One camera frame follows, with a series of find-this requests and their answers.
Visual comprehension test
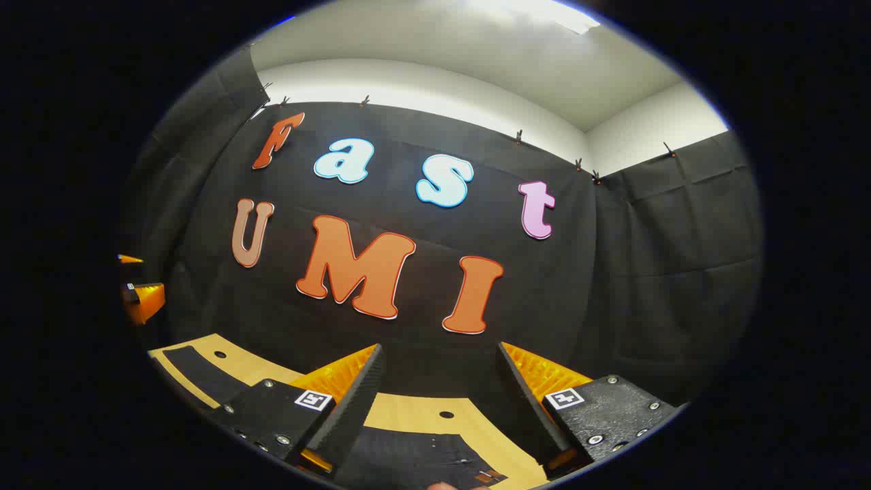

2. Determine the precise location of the black backdrop cloth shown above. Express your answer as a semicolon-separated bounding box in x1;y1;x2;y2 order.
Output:
119;44;763;409

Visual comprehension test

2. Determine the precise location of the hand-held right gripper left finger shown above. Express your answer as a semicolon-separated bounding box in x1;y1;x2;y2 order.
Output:
208;344;385;480

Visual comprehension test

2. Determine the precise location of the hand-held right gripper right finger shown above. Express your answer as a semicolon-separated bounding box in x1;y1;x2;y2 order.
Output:
497;342;685;480

